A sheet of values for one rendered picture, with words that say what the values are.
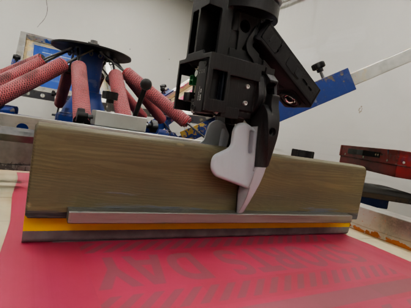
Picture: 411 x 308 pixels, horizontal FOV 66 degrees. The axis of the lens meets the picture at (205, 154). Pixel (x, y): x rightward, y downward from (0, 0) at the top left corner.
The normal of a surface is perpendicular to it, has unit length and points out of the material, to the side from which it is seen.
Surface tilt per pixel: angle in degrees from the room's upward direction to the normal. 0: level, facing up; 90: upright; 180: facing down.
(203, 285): 0
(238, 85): 90
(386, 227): 90
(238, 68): 90
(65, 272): 0
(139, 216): 91
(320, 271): 0
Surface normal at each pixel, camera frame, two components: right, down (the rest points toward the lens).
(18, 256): 0.15, -0.99
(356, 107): -0.86, -0.10
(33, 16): 0.48, 0.14
